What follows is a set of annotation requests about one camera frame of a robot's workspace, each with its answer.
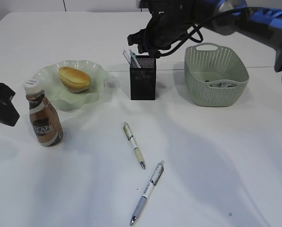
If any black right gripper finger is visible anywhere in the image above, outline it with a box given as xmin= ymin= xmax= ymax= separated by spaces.
xmin=127 ymin=29 xmax=147 ymax=54

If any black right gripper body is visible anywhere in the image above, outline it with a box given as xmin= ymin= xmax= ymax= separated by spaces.
xmin=141 ymin=9 xmax=194 ymax=52

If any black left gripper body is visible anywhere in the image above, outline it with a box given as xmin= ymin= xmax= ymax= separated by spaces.
xmin=0 ymin=83 xmax=20 ymax=127

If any blue-grey pen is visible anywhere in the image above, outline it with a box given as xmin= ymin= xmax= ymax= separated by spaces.
xmin=129 ymin=49 xmax=141 ymax=69

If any clear plastic ruler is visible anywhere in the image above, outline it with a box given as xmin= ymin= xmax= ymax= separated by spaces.
xmin=123 ymin=49 xmax=133 ymax=65

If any brown plastic drink bottle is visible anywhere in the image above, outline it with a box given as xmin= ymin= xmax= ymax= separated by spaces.
xmin=23 ymin=79 xmax=63 ymax=147

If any yellow bread roll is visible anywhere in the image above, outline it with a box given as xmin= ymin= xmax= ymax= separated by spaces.
xmin=58 ymin=66 xmax=91 ymax=93

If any large paper ball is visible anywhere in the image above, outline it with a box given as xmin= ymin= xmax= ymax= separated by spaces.
xmin=210 ymin=82 xmax=235 ymax=88

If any yellow-green pen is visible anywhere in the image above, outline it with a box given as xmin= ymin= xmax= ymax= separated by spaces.
xmin=123 ymin=122 xmax=146 ymax=170

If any white blue-grip pen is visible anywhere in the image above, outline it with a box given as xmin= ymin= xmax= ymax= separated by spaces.
xmin=130 ymin=160 xmax=164 ymax=227

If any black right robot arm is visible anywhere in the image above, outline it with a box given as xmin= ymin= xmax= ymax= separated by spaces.
xmin=127 ymin=0 xmax=282 ymax=73

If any black mesh pen holder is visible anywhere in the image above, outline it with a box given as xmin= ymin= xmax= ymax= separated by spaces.
xmin=130 ymin=55 xmax=157 ymax=100

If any green wavy glass plate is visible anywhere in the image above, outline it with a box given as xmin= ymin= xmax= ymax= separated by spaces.
xmin=33 ymin=60 xmax=108 ymax=111

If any green woven plastic basket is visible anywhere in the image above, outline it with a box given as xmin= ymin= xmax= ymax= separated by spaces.
xmin=185 ymin=43 xmax=249 ymax=107

